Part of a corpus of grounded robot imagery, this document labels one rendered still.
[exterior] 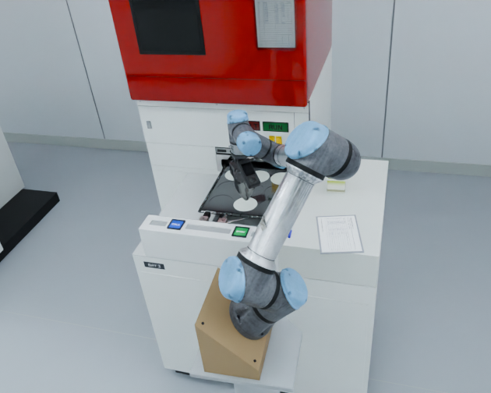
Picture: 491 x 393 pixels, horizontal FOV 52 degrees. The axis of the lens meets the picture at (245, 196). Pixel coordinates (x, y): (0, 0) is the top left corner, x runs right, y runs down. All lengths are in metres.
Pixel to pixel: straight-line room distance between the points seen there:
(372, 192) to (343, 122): 1.86
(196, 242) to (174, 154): 0.72
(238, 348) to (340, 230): 0.59
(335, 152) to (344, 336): 0.93
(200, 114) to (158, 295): 0.83
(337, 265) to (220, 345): 0.54
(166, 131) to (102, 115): 2.15
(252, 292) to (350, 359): 0.88
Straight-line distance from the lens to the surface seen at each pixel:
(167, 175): 2.59
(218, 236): 1.86
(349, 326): 2.01
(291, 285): 1.44
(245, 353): 1.55
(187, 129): 2.40
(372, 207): 1.96
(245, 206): 2.09
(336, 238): 1.80
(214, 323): 1.52
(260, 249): 1.36
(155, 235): 1.96
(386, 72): 3.68
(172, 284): 2.11
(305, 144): 1.30
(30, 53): 4.69
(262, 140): 1.70
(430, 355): 2.75
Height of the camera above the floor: 2.13
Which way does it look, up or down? 35 degrees down
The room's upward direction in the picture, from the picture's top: 6 degrees counter-clockwise
